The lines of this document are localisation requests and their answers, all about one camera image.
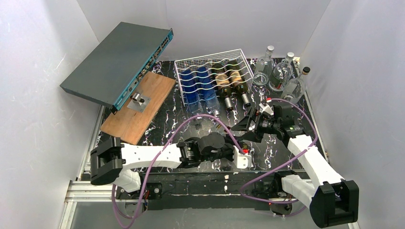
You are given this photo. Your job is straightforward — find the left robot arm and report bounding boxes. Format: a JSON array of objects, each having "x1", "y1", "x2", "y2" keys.
[{"x1": 90, "y1": 132, "x2": 252, "y2": 198}]

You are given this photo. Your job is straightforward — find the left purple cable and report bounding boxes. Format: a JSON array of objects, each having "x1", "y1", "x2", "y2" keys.
[{"x1": 111, "y1": 114, "x2": 247, "y2": 229}]

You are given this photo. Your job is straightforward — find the dark wine bottle left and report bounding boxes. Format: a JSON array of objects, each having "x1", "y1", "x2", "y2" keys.
[{"x1": 211, "y1": 63, "x2": 233, "y2": 111}]

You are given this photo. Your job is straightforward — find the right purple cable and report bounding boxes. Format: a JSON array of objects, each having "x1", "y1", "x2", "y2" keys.
[{"x1": 239, "y1": 98, "x2": 319, "y2": 218}]

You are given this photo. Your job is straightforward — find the clear bottle green label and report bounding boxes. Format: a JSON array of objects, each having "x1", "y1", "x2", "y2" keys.
[{"x1": 253, "y1": 45, "x2": 275, "y2": 86}]

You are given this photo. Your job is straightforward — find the blue bottle right bottom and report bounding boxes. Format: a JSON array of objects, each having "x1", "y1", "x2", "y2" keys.
[{"x1": 196, "y1": 66, "x2": 220, "y2": 117}]

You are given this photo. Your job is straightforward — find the grey network switch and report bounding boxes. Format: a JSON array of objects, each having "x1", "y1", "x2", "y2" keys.
[{"x1": 60, "y1": 22, "x2": 173, "y2": 114}]

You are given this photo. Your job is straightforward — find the small silver wrench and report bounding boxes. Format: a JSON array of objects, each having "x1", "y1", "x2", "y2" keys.
[{"x1": 259, "y1": 90, "x2": 266, "y2": 105}]

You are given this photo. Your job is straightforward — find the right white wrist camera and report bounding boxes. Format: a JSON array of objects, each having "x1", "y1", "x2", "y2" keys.
[{"x1": 259, "y1": 98, "x2": 274, "y2": 118}]

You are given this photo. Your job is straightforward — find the metal plate with cylinder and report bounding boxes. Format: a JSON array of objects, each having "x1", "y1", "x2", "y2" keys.
[{"x1": 127, "y1": 92, "x2": 150, "y2": 113}]

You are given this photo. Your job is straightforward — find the clear bottle blue label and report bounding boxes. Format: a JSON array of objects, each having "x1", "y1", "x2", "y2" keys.
[{"x1": 281, "y1": 66, "x2": 310, "y2": 104}]

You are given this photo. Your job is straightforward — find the dark wine bottle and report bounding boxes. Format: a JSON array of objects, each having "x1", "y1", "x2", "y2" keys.
[
  {"x1": 211, "y1": 63, "x2": 233, "y2": 111},
  {"x1": 225, "y1": 60, "x2": 251, "y2": 107}
]

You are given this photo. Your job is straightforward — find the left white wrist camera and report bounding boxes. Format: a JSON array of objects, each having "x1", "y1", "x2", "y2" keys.
[{"x1": 233, "y1": 145, "x2": 253, "y2": 169}]

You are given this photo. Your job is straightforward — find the aluminium frame rail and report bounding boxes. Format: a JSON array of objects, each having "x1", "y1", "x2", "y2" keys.
[{"x1": 60, "y1": 162, "x2": 311, "y2": 229}]

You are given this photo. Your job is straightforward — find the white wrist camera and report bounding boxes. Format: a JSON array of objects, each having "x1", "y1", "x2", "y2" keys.
[
  {"x1": 259, "y1": 98, "x2": 274, "y2": 118},
  {"x1": 233, "y1": 145, "x2": 253, "y2": 169}
]

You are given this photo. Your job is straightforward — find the purple cable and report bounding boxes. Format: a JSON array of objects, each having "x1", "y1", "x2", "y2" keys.
[
  {"x1": 111, "y1": 114, "x2": 247, "y2": 229},
  {"x1": 239, "y1": 98, "x2": 319, "y2": 218}
]

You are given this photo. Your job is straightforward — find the blue bottle left bottom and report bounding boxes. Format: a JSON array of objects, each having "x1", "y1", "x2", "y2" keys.
[{"x1": 180, "y1": 69, "x2": 203, "y2": 116}]

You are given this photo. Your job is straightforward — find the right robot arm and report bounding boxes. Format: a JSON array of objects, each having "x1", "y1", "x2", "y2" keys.
[{"x1": 231, "y1": 99, "x2": 359, "y2": 228}]

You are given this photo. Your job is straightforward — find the wooden board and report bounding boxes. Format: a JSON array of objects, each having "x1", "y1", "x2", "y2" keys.
[{"x1": 100, "y1": 72, "x2": 176, "y2": 145}]

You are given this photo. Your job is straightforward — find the white wire wine rack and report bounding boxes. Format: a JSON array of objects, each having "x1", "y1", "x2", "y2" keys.
[{"x1": 174, "y1": 49, "x2": 253, "y2": 106}]

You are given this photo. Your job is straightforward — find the dark wine bottle right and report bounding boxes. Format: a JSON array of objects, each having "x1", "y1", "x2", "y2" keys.
[{"x1": 225, "y1": 60, "x2": 251, "y2": 107}]

